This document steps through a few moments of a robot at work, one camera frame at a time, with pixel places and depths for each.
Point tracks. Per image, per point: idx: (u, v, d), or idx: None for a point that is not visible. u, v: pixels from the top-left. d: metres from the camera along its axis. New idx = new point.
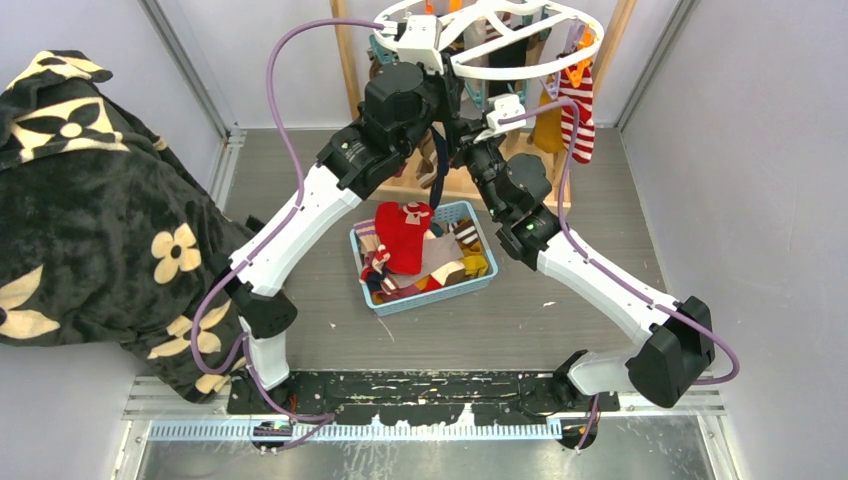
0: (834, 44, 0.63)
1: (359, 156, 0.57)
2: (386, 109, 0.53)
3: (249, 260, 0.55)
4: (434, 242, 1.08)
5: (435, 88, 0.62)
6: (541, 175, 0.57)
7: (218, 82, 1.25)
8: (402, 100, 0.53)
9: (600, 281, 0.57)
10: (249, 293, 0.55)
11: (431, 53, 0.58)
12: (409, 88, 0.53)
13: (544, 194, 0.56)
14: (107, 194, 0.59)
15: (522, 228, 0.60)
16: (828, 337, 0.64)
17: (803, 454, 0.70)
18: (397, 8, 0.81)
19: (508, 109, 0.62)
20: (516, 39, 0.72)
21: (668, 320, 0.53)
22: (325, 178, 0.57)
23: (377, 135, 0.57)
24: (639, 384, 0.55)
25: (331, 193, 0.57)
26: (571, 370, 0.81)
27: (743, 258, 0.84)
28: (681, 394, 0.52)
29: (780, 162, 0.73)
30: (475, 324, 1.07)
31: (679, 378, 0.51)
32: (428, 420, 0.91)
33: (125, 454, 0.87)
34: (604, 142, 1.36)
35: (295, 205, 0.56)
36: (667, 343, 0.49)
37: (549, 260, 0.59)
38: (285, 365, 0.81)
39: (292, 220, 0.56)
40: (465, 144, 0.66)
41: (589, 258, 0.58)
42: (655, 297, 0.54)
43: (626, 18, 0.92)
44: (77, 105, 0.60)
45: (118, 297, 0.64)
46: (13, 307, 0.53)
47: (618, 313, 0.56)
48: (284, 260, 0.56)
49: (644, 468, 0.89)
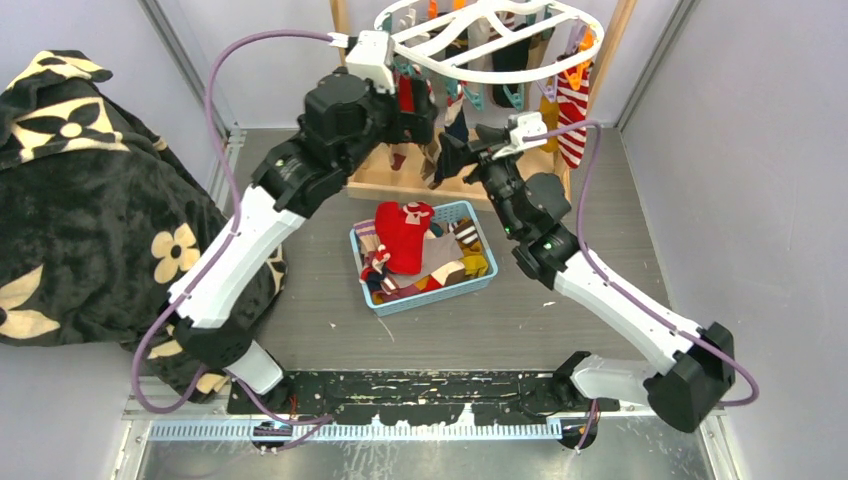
0: (834, 46, 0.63)
1: (296, 173, 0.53)
2: (327, 124, 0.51)
3: (188, 293, 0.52)
4: (434, 242, 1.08)
5: (382, 106, 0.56)
6: (559, 195, 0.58)
7: (218, 82, 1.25)
8: (343, 112, 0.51)
9: (621, 305, 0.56)
10: (189, 328, 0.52)
11: (381, 69, 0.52)
12: (351, 99, 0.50)
13: (561, 213, 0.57)
14: (107, 194, 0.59)
15: (540, 247, 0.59)
16: (828, 336, 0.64)
17: (802, 453, 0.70)
18: (412, 32, 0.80)
19: (531, 127, 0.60)
20: (513, 41, 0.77)
21: (691, 347, 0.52)
22: (259, 199, 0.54)
23: (316, 149, 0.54)
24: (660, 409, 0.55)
25: (268, 216, 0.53)
26: (574, 373, 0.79)
27: (742, 261, 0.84)
28: (704, 420, 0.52)
29: (780, 162, 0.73)
30: (476, 324, 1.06)
31: (702, 404, 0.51)
32: (429, 420, 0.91)
33: (125, 454, 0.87)
34: (604, 142, 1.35)
35: (231, 231, 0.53)
36: (690, 371, 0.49)
37: (568, 281, 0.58)
38: (276, 367, 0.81)
39: (229, 247, 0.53)
40: (483, 161, 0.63)
41: (610, 281, 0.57)
42: (677, 323, 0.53)
43: (626, 18, 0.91)
44: (76, 105, 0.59)
45: (118, 298, 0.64)
46: (13, 307, 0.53)
47: (640, 339, 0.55)
48: (226, 288, 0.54)
49: (645, 468, 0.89)
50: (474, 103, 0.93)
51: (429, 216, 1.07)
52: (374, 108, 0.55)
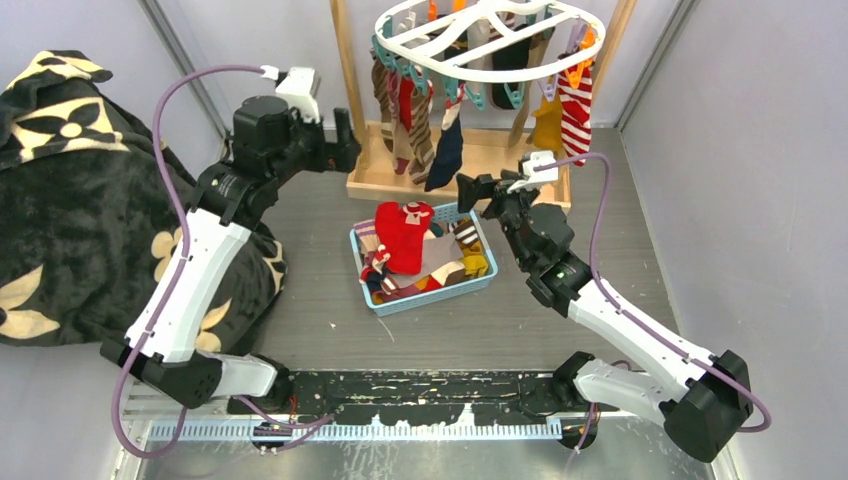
0: (834, 46, 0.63)
1: (234, 187, 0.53)
2: (258, 135, 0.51)
3: (150, 331, 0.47)
4: (434, 242, 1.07)
5: (308, 134, 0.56)
6: (563, 223, 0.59)
7: (218, 82, 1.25)
8: (273, 124, 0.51)
9: (633, 332, 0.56)
10: (161, 364, 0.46)
11: (309, 99, 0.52)
12: (279, 110, 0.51)
13: (568, 239, 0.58)
14: (107, 195, 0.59)
15: (552, 277, 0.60)
16: (828, 336, 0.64)
17: (802, 453, 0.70)
18: (412, 33, 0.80)
19: (543, 160, 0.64)
20: (515, 40, 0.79)
21: (705, 375, 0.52)
22: (204, 221, 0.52)
23: (250, 162, 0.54)
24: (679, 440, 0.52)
25: (217, 234, 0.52)
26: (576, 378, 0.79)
27: (741, 261, 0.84)
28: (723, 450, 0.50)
29: (780, 162, 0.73)
30: (476, 324, 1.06)
31: (720, 433, 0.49)
32: (429, 420, 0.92)
33: (125, 454, 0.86)
34: (604, 142, 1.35)
35: (181, 256, 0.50)
36: (704, 399, 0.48)
37: (580, 309, 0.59)
38: (266, 368, 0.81)
39: (182, 273, 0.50)
40: (498, 193, 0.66)
41: (622, 308, 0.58)
42: (690, 351, 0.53)
43: (626, 18, 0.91)
44: (77, 105, 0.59)
45: (118, 298, 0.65)
46: (13, 307, 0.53)
47: (652, 366, 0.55)
48: (188, 316, 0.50)
49: (645, 468, 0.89)
50: (476, 104, 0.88)
51: (429, 216, 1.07)
52: (301, 125, 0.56)
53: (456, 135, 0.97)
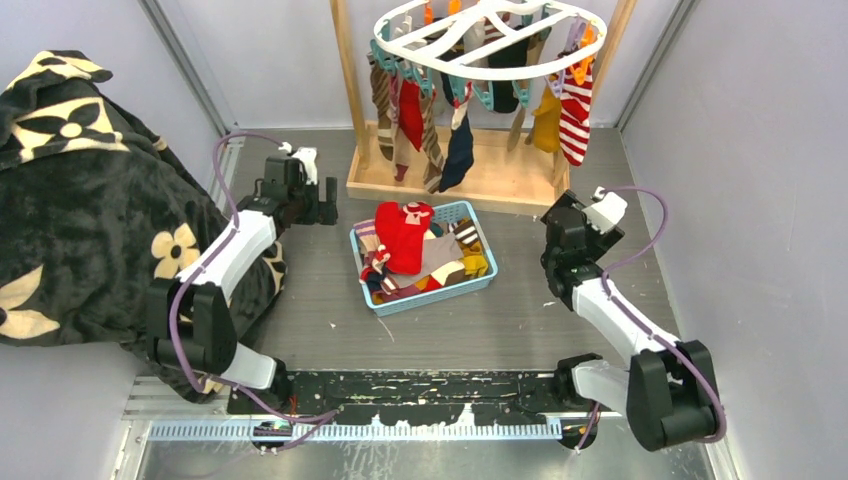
0: (834, 45, 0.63)
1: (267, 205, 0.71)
2: (286, 172, 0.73)
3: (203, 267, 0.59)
4: (434, 242, 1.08)
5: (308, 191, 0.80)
6: (575, 217, 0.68)
7: (218, 83, 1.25)
8: (295, 168, 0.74)
9: (616, 315, 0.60)
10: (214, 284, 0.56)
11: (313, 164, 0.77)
12: (300, 158, 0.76)
13: (571, 227, 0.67)
14: (106, 194, 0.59)
15: (566, 269, 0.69)
16: (829, 336, 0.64)
17: (803, 453, 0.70)
18: (411, 38, 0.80)
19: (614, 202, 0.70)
20: (517, 39, 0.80)
21: (663, 354, 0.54)
22: (251, 215, 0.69)
23: (274, 192, 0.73)
24: (634, 427, 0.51)
25: (259, 221, 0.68)
26: (575, 368, 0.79)
27: (742, 260, 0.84)
28: (672, 441, 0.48)
29: (781, 162, 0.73)
30: (476, 325, 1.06)
31: (669, 418, 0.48)
32: (428, 420, 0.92)
33: (125, 454, 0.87)
34: (604, 142, 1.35)
35: (233, 227, 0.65)
36: (652, 366, 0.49)
37: (581, 294, 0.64)
38: (267, 358, 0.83)
39: (232, 240, 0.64)
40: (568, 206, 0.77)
41: (612, 295, 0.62)
42: (656, 330, 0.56)
43: (627, 16, 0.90)
44: (77, 105, 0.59)
45: (118, 298, 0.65)
46: (13, 307, 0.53)
47: (621, 342, 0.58)
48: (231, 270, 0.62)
49: (645, 468, 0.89)
50: (484, 102, 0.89)
51: (429, 216, 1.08)
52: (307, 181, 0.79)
53: (465, 134, 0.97)
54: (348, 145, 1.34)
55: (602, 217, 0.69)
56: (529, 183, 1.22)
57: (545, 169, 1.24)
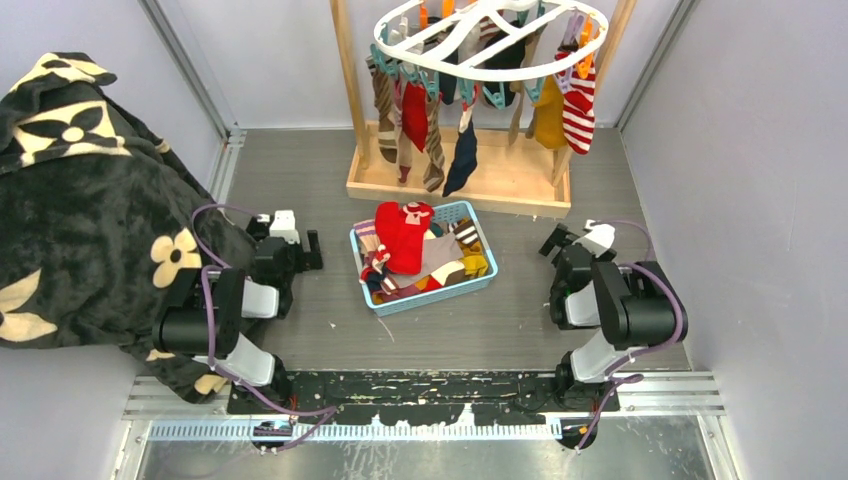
0: (834, 47, 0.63)
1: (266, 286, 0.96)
2: (274, 263, 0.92)
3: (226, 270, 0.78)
4: (433, 242, 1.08)
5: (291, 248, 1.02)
6: (584, 258, 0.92)
7: (219, 82, 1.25)
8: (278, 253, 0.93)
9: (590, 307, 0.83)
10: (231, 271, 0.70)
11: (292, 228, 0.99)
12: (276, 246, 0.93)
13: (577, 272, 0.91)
14: (107, 199, 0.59)
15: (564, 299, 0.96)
16: (828, 337, 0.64)
17: (803, 455, 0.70)
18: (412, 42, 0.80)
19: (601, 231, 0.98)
20: (520, 38, 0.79)
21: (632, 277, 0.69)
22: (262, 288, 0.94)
23: (271, 276, 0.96)
24: (608, 324, 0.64)
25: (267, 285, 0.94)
26: (573, 354, 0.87)
27: (741, 261, 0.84)
28: (629, 316, 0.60)
29: (780, 163, 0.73)
30: (477, 324, 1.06)
31: (626, 299, 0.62)
32: (428, 420, 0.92)
33: (125, 454, 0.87)
34: (604, 142, 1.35)
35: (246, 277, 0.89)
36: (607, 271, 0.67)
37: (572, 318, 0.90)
38: (265, 353, 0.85)
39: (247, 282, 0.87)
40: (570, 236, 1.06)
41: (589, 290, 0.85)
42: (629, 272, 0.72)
43: (629, 12, 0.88)
44: (80, 108, 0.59)
45: (116, 301, 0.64)
46: (10, 310, 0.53)
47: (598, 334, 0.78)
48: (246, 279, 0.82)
49: (645, 468, 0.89)
50: (497, 104, 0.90)
51: (429, 216, 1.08)
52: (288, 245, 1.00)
53: (471, 136, 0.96)
54: (348, 144, 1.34)
55: (597, 244, 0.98)
56: (530, 183, 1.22)
57: (545, 169, 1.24)
